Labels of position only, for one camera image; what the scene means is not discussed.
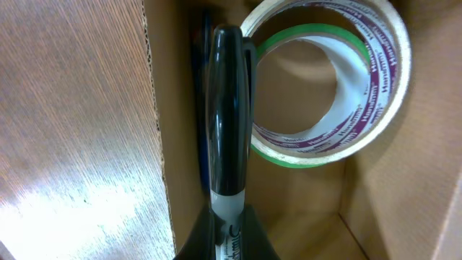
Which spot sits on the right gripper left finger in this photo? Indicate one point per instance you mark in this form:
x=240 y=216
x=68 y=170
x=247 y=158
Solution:
x=201 y=243

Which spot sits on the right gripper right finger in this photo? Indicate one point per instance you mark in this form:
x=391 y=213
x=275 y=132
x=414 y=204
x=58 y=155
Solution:
x=255 y=242

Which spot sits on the brown cardboard box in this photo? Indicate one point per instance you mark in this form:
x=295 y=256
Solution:
x=397 y=198

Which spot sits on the black white marker pen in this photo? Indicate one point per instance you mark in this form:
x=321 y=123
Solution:
x=231 y=86

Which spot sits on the blue ballpoint pen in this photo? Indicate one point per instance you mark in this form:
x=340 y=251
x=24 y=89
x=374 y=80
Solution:
x=200 y=51

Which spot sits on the green tape roll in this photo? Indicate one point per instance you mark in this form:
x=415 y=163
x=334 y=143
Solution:
x=319 y=145

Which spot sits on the beige masking tape roll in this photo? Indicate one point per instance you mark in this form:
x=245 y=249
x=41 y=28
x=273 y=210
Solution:
x=296 y=85

